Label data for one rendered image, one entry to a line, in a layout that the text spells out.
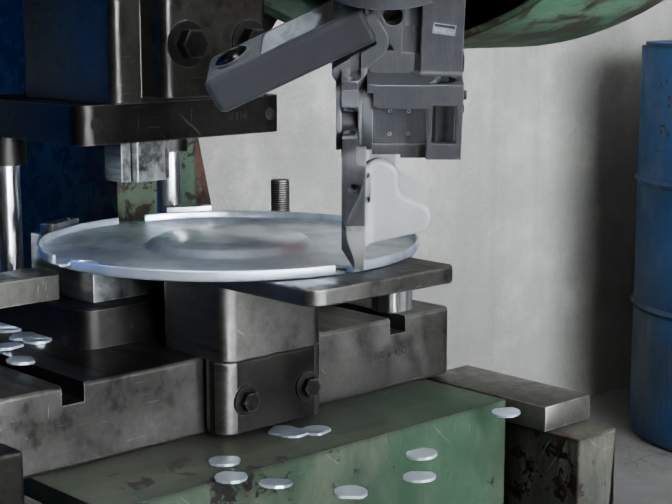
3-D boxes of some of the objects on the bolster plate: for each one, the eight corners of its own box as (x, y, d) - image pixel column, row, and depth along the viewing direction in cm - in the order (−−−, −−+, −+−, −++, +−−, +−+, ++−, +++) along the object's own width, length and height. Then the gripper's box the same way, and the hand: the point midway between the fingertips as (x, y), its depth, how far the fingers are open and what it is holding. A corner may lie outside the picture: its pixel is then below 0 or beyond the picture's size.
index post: (415, 310, 125) (416, 199, 123) (391, 315, 123) (391, 202, 121) (392, 305, 127) (393, 196, 125) (367, 310, 125) (368, 199, 123)
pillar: (187, 260, 132) (185, 105, 129) (168, 263, 130) (164, 106, 128) (173, 257, 133) (170, 104, 131) (153, 260, 132) (150, 105, 129)
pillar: (29, 284, 121) (23, 115, 118) (6, 287, 119) (-1, 116, 117) (15, 280, 122) (9, 113, 120) (-8, 284, 121) (-15, 115, 118)
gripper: (470, -5, 88) (455, 300, 98) (458, -50, 96) (446, 236, 106) (327, -5, 88) (327, 300, 98) (327, -50, 96) (327, 236, 106)
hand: (348, 250), depth 101 cm, fingers closed
